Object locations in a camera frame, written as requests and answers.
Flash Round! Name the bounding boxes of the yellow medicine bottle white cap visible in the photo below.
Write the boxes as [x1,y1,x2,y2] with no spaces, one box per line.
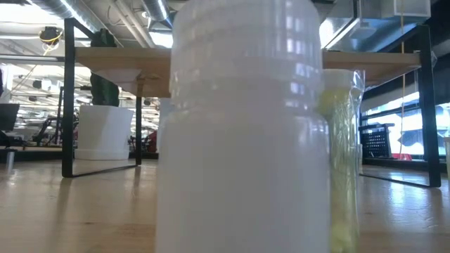
[315,68,366,253]

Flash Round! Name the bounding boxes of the wooden shelf black metal legs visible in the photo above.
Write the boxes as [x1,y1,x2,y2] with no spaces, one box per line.
[61,17,442,189]

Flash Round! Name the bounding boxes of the white faceted plant pot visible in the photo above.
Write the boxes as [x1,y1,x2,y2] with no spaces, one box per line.
[73,104,136,162]

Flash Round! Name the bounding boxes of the green cactus plant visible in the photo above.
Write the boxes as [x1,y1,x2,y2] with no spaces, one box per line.
[89,27,121,108]

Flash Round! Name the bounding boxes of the black perforated basket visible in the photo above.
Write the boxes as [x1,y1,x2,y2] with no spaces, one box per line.
[358,122,395,160]

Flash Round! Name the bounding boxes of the black monitor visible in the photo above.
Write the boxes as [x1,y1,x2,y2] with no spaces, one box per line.
[0,103,21,133]

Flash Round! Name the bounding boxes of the silver rectangular ventilation duct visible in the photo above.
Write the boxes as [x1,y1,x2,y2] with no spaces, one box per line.
[320,0,432,53]

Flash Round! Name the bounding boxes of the black yellow ceiling cable reel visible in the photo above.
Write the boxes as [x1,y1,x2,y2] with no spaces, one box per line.
[37,25,65,56]

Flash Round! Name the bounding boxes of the yellow hanging cable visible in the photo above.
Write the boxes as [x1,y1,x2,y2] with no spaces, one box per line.
[399,0,407,160]

